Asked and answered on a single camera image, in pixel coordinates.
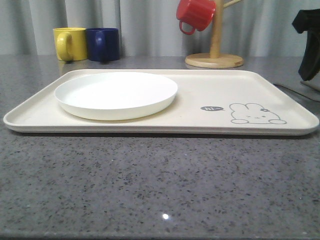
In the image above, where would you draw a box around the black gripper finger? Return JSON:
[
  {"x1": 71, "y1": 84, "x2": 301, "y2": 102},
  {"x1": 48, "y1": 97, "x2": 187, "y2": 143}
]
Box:
[{"x1": 292, "y1": 9, "x2": 320, "y2": 81}]

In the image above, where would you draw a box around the white round plate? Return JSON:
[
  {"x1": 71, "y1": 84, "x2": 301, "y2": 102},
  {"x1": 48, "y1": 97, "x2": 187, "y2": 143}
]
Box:
[{"x1": 54, "y1": 71, "x2": 178, "y2": 121}]

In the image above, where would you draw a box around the wooden mug tree stand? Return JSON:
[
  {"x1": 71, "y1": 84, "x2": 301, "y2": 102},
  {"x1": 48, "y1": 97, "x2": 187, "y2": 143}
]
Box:
[{"x1": 184, "y1": 0, "x2": 244, "y2": 69}]

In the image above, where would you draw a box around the red mug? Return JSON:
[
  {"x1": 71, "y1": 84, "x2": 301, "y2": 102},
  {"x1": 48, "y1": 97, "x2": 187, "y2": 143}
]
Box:
[{"x1": 176, "y1": 0, "x2": 216, "y2": 35}]

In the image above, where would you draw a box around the beige rabbit serving tray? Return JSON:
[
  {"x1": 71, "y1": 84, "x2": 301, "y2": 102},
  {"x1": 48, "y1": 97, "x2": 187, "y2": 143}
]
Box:
[{"x1": 3, "y1": 69, "x2": 320, "y2": 136}]

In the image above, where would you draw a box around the grey curtain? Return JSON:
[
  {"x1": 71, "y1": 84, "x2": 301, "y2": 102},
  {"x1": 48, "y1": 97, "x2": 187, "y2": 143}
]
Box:
[{"x1": 0, "y1": 0, "x2": 320, "y2": 57}]

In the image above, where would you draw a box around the dark blue mug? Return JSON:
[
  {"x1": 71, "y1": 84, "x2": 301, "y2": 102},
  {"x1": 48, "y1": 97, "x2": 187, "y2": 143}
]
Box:
[{"x1": 85, "y1": 27, "x2": 120, "y2": 62}]

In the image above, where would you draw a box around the yellow mug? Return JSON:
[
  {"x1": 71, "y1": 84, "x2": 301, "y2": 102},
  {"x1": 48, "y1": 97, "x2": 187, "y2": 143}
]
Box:
[{"x1": 53, "y1": 27, "x2": 88, "y2": 62}]

